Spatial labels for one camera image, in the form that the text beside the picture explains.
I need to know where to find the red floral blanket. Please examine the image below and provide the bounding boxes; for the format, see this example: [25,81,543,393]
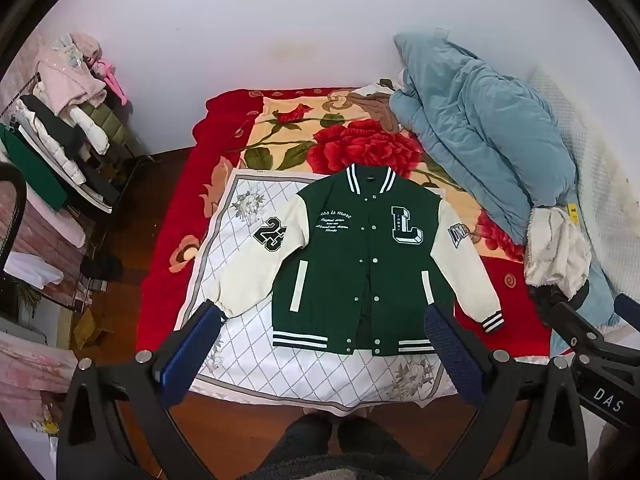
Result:
[139,87,556,361]

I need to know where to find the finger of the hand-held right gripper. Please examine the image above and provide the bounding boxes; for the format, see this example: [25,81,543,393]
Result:
[614,292,640,325]
[533,285,608,357]

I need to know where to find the green hanging garment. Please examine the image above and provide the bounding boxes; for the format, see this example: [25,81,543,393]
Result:
[0,124,68,212]

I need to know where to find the blue quilt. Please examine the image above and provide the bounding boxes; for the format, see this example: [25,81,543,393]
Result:
[389,30,621,326]

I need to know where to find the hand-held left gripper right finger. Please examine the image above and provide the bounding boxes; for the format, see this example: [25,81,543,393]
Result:
[422,302,588,480]

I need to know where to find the white diamond-pattern cloth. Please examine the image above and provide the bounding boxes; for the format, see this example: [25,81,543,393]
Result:
[172,169,458,416]

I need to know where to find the person's dark trousers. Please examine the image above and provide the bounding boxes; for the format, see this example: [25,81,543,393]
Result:
[250,412,433,480]

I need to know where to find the pink fluffy garment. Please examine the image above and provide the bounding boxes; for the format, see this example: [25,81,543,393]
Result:
[40,32,132,117]

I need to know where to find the olive puffer jacket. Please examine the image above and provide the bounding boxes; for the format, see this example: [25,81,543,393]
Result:
[87,102,132,153]

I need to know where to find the white textured bedcover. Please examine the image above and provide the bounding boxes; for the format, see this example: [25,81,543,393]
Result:
[525,65,640,306]

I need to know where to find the pink patterned cloth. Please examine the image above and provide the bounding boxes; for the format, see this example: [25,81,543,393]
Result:
[0,335,78,436]

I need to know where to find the cardboard scraps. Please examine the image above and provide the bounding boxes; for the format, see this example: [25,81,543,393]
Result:
[72,307,120,350]

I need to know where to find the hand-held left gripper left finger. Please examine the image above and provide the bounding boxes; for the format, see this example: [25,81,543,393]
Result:
[56,300,228,480]

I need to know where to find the white puffer jacket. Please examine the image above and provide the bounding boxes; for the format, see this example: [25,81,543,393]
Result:
[15,94,112,186]

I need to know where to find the metal clothes rack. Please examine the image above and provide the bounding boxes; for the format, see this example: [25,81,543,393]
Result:
[0,72,156,216]

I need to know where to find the green varsity jacket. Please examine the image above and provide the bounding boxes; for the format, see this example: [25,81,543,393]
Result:
[215,164,505,358]

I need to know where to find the white fluffy cloth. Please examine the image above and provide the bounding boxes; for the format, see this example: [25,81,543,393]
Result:
[524,206,593,301]

